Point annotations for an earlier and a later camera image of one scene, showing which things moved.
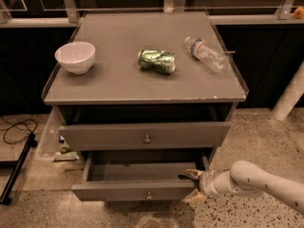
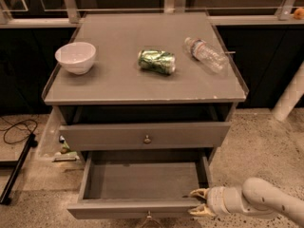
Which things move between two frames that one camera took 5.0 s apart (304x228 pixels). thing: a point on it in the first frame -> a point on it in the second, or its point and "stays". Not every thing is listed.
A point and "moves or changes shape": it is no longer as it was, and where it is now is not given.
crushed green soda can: [157, 60] stays
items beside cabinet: [66, 154] stays
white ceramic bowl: [75, 57] stays
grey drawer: [138, 176] moves or changes shape
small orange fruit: [298, 13] stays
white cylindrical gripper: [206, 184] -> [216, 200]
